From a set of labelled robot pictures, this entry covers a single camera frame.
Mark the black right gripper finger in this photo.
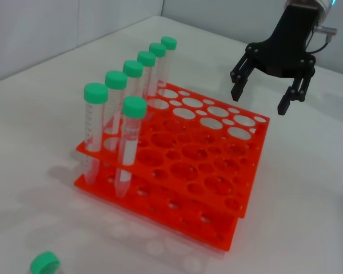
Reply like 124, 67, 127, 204
277, 61, 316, 115
230, 53, 258, 102

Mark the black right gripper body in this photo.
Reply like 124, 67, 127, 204
245, 4, 318, 79

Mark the green-capped clear test tube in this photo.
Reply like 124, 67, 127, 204
122, 59, 145, 115
102, 70, 129, 152
148, 42, 167, 98
82, 82, 109, 186
29, 250, 68, 274
137, 50, 157, 100
159, 36, 178, 86
113, 96, 148, 199

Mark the orange test tube rack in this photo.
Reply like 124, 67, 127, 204
74, 82, 271, 252

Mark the right arm cable with connector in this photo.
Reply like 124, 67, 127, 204
305, 25, 338, 55

